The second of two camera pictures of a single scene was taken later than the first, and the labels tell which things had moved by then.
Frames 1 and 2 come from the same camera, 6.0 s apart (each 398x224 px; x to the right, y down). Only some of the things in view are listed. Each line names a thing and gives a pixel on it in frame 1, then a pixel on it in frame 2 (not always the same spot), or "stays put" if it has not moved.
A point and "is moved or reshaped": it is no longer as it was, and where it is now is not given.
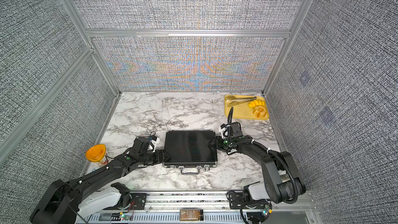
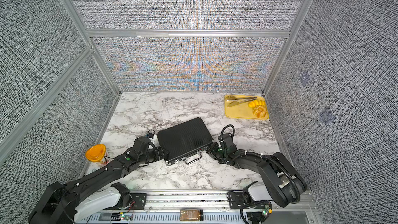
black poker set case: x=189 y=150 is moved or reshaped
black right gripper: x=216 y=142 to x=211 y=150
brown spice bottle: x=191 y=214 stays put
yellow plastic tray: x=242 y=110 stays put
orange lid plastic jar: x=96 y=152 stays put
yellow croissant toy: x=258 y=102 stays put
